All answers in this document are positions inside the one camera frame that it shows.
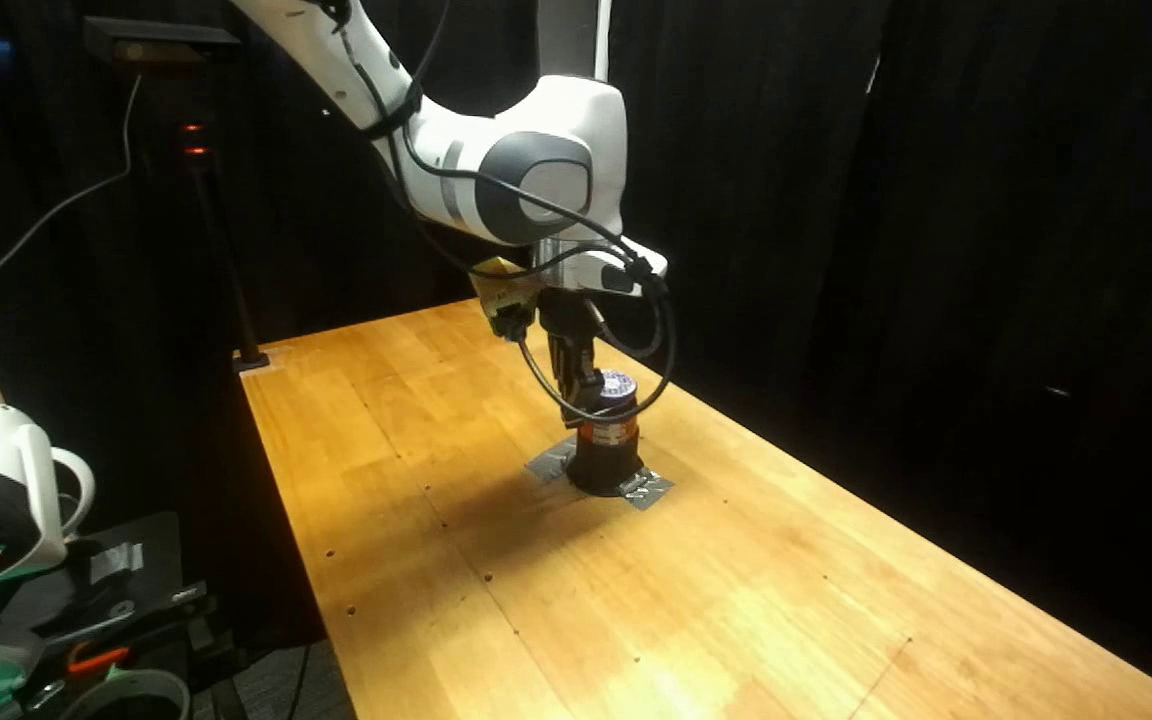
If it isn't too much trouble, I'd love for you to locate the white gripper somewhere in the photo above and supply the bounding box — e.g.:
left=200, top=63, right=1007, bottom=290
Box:
left=533, top=235, right=671, bottom=409

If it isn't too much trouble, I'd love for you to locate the orange label jar white lid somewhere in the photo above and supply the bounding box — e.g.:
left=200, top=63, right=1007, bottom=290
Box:
left=563, top=367, right=646, bottom=500

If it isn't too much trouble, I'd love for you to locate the white vertical pole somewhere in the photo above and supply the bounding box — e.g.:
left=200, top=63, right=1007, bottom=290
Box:
left=584, top=0, right=617, bottom=83

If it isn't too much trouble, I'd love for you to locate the black stand pole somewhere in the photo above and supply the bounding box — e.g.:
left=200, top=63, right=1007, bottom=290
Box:
left=170, top=111, right=272, bottom=376

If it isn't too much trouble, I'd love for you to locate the black curtain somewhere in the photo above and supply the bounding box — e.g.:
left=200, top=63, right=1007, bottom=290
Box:
left=0, top=0, right=1152, bottom=671

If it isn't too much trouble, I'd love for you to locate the black shelf board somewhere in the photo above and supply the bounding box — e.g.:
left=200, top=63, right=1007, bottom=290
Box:
left=75, top=11, right=247, bottom=73

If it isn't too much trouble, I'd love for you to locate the masking tape roll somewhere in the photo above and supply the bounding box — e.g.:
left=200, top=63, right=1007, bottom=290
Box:
left=61, top=666, right=191, bottom=720

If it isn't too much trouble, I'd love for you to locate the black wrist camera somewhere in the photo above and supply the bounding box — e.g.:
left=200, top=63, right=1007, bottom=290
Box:
left=484, top=296, right=536, bottom=346

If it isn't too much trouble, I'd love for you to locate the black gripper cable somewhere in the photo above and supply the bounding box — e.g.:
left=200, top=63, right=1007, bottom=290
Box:
left=331, top=0, right=681, bottom=427

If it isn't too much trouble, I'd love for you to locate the thin grey cable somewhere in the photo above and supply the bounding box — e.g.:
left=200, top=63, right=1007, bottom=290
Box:
left=0, top=69, right=153, bottom=331

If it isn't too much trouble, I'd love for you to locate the orange handled black clamp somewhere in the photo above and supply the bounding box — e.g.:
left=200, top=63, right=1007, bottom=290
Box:
left=29, top=635, right=209, bottom=689

